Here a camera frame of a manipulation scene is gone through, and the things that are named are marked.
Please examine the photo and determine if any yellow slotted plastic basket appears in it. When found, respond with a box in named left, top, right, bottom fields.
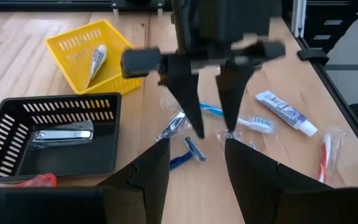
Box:
left=44, top=19, right=144, bottom=96

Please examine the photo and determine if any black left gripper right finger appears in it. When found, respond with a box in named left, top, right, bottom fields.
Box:
left=224, top=138, right=358, bottom=224

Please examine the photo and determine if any black frame clamp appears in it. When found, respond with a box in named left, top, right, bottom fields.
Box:
left=296, top=47, right=330, bottom=67

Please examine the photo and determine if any small white toothpaste tube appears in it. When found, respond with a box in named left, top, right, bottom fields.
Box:
left=85, top=44, right=109, bottom=90
left=255, top=90, right=319, bottom=138

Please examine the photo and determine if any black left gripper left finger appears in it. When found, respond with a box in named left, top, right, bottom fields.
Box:
left=0, top=138, right=171, bottom=224

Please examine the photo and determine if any dark blue disposable razor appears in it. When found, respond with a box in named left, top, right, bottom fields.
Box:
left=168, top=136, right=207, bottom=171

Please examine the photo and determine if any red white toothbrush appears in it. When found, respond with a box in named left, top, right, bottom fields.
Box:
left=317, top=127, right=347, bottom=184

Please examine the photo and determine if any silver aluminium post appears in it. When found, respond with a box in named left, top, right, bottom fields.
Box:
left=291, top=0, right=308, bottom=39

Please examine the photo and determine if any blue white toothbrush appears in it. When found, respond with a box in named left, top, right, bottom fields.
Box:
left=199, top=102, right=276, bottom=135

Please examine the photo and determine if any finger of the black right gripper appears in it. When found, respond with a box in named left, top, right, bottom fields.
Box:
left=121, top=47, right=205, bottom=139
left=215, top=40, right=287, bottom=131

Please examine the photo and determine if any red slotted plastic basket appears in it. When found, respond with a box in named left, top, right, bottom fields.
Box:
left=16, top=172, right=58, bottom=188

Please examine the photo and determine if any black slotted plastic basket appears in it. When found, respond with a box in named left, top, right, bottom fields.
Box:
left=0, top=92, right=122, bottom=184

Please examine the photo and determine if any black drawer cabinet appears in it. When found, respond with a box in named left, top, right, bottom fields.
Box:
left=305, top=0, right=358, bottom=54

